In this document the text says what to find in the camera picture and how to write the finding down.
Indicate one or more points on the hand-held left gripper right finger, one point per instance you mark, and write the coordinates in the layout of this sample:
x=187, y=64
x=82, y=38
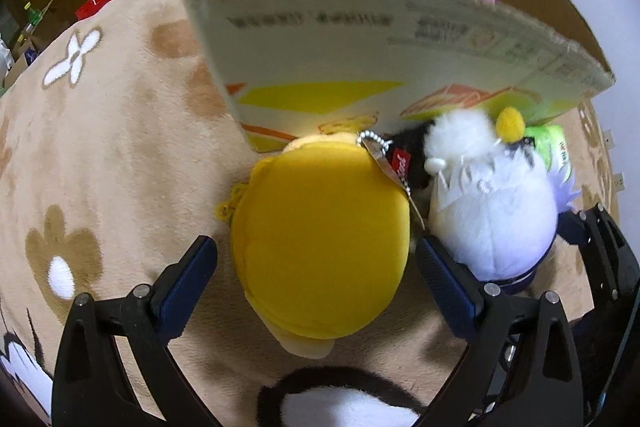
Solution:
x=450, y=287

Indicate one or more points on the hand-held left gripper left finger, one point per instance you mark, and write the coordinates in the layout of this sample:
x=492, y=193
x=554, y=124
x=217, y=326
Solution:
x=186, y=279

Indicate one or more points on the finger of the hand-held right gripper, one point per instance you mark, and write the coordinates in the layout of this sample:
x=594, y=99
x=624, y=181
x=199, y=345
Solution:
x=605, y=252

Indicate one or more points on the white and purple plush toy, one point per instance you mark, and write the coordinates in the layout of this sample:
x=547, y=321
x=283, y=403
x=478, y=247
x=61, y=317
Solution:
x=492, y=212

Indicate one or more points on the yellow plush toy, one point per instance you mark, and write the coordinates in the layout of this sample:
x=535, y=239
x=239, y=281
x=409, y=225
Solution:
x=320, y=247

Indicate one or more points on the cardboard box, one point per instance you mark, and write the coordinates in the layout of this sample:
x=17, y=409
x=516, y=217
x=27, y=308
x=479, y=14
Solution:
x=380, y=37

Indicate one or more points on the green plush toy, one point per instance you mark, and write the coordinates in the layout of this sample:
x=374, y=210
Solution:
x=555, y=149

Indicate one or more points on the black plush toy red label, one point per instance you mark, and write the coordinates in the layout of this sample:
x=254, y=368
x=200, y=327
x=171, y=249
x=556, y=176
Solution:
x=407, y=162

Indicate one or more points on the beige flower print blanket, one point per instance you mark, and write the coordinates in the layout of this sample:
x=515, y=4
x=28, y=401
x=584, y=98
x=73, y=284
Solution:
x=115, y=157

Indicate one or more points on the green bottle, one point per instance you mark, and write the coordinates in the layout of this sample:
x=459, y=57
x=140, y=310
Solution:
x=33, y=18

